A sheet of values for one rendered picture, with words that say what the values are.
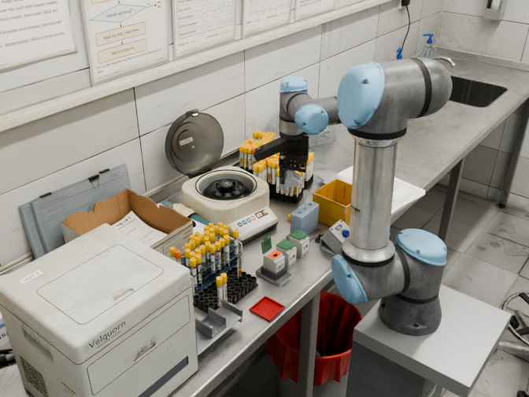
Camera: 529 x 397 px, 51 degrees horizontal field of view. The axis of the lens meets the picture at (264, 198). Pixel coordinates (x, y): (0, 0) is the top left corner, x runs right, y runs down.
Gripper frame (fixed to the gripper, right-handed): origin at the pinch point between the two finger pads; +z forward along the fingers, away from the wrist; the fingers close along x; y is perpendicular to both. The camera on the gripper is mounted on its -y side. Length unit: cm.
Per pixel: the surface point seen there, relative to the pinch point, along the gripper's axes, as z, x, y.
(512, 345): 94, 36, 100
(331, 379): 70, -13, 22
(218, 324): 9, -49, -9
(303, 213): 5.2, -4.8, 7.3
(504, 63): 24, 190, 108
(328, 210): 9.8, 4.5, 14.7
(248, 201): 4.8, -1.8, -10.1
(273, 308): 13.0, -37.5, 3.1
